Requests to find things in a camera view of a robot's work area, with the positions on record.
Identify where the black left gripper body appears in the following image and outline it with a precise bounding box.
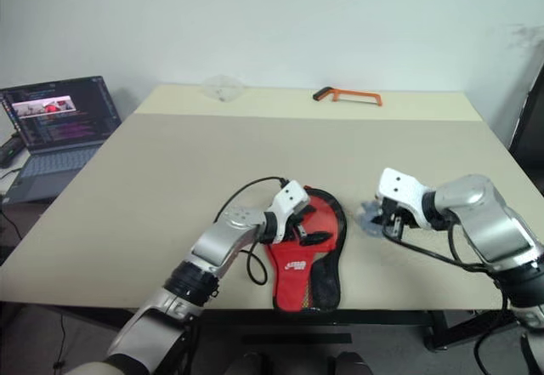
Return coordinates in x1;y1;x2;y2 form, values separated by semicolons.
286;209;312;243

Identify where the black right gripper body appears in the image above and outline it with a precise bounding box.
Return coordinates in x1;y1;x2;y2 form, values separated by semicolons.
379;196;420;239

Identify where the small whitish translucent object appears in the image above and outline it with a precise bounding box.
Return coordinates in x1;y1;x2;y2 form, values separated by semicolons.
354;199;386;239

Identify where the black and red paddle case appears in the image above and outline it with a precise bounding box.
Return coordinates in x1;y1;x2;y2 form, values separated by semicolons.
263;185;349;314

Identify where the black floor bar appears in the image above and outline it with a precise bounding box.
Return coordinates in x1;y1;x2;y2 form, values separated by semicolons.
241;332;354;346

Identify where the orange hacksaw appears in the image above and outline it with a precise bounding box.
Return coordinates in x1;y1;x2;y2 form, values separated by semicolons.
312;86;384;108

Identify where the dark rounded shape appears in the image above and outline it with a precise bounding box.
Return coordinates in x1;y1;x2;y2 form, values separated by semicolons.
334;350;374;375
230;350;265;375

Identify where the clear plastic bag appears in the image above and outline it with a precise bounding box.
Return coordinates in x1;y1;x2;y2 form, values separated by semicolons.
202;74;246;104

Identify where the open dark laptop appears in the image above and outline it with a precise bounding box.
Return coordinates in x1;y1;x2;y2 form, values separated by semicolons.
0;75;122;204

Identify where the black device beside laptop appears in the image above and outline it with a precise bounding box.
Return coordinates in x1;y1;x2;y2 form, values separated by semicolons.
0;134;23;169

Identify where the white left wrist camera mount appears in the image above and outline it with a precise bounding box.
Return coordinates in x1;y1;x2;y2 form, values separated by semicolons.
271;179;310;242

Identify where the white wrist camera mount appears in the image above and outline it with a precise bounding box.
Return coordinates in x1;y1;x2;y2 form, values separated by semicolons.
377;167;428;229
271;179;310;242

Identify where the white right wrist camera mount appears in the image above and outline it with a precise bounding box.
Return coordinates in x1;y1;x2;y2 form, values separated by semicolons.
377;167;428;229

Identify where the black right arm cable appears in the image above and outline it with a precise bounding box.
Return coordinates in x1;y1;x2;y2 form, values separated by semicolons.
381;217;512;375

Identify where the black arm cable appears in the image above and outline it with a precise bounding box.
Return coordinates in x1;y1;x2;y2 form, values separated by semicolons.
216;175;291;286
381;217;512;375

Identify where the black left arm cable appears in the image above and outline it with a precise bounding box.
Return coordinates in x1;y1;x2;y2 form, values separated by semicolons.
216;175;291;286

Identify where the black table frame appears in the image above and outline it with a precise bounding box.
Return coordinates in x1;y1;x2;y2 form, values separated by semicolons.
0;301;524;351

